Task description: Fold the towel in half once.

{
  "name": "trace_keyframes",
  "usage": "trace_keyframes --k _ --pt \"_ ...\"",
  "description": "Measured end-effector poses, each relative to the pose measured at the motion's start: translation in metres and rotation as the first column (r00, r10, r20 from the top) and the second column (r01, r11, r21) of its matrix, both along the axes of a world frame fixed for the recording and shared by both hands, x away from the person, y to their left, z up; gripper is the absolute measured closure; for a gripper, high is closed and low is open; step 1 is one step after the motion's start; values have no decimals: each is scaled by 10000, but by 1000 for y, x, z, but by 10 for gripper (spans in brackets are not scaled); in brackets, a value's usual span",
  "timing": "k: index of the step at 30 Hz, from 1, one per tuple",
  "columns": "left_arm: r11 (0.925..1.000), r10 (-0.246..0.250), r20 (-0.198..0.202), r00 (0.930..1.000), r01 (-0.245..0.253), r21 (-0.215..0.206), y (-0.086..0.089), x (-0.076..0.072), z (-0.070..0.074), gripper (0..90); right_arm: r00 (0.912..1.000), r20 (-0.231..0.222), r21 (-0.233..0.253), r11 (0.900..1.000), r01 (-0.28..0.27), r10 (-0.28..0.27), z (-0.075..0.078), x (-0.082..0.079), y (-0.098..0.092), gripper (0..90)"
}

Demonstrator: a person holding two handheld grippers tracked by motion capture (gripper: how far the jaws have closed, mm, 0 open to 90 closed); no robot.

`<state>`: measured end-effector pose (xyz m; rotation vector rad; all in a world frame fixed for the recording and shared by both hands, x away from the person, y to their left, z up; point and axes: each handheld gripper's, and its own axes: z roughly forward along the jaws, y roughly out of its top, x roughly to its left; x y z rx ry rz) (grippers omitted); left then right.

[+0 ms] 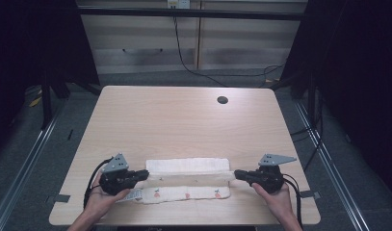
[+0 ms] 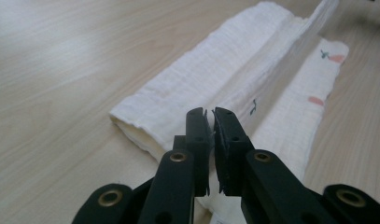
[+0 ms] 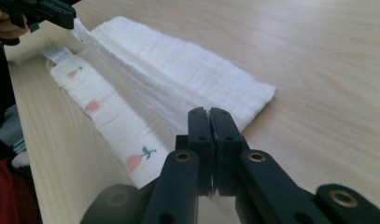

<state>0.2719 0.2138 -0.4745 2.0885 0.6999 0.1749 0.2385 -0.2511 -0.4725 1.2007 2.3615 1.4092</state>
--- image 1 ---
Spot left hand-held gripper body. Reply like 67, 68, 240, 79
98, 152, 136, 196

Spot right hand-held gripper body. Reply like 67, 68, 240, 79
256, 153, 298, 194

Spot white cloth with label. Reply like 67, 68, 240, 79
118, 156, 237, 205

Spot person's right hand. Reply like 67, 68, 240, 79
250, 182, 296, 222

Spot person's left hand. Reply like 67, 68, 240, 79
84, 174, 131, 222

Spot grey tape strip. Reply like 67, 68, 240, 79
45, 193, 71, 204
300, 190, 322, 200

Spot black metal stand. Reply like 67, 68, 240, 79
306, 72, 317, 127
39, 72, 54, 130

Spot yellow floor marker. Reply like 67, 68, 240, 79
28, 95, 43, 108

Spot dark curtain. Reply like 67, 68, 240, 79
0, 0, 101, 157
278, 0, 392, 196

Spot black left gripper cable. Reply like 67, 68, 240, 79
83, 156, 115, 210

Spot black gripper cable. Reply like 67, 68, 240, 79
281, 173, 303, 229
83, 156, 115, 210

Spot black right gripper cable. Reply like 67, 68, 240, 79
281, 173, 303, 229

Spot black floor cables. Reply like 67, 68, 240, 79
289, 92, 326, 172

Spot metal floor rail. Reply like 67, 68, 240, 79
0, 105, 66, 231
294, 101, 372, 231

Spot black hanging cable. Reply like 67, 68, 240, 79
172, 15, 285, 89

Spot black horizontal frame bar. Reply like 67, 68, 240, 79
77, 7, 309, 22

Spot white wall outlet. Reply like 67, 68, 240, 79
166, 0, 192, 10

